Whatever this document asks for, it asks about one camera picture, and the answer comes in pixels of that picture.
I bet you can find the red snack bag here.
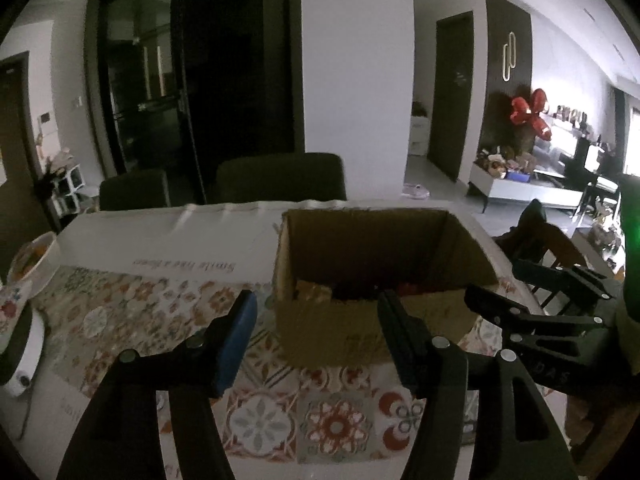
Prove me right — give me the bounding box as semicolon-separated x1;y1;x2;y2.
398;284;420;297

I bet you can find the beige fortune biscuits bag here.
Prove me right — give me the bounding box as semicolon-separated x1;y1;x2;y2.
295;280;332;304

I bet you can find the dark wooden chair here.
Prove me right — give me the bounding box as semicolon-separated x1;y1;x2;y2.
494;200;588;269

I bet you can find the white low sideboard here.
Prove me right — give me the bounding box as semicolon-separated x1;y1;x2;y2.
469;165;582;211

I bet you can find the white round appliance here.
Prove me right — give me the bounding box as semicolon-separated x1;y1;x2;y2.
1;280;46;398

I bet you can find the red balloon dog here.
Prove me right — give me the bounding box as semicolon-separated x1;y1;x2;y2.
510;88;552;141

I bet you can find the patterned floral table mat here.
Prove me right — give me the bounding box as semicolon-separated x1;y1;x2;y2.
29;264;532;466

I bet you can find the brown cardboard box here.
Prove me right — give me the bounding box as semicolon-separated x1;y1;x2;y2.
272;208;499;370

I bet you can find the white bowl with food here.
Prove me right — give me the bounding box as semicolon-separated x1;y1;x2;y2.
8;232;62;296

